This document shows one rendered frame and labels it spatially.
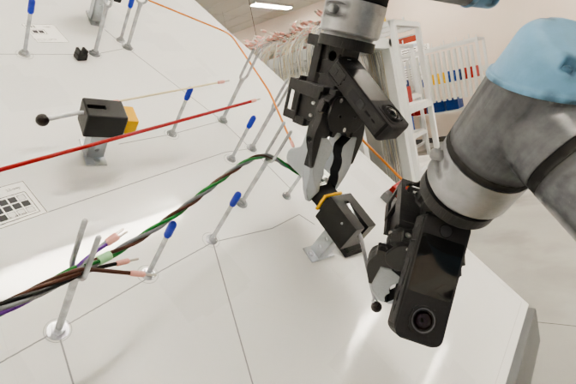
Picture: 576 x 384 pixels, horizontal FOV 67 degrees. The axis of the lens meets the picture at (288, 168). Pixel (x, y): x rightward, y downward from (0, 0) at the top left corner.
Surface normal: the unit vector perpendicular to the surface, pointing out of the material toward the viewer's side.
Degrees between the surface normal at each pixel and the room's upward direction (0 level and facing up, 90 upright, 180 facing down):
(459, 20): 90
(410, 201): 47
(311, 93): 79
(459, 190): 103
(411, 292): 74
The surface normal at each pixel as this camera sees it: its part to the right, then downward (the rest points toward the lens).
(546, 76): -0.72, 0.40
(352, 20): -0.11, 0.28
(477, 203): -0.29, 0.69
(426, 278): 0.03, -0.14
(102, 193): 0.46, -0.70
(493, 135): -0.86, 0.35
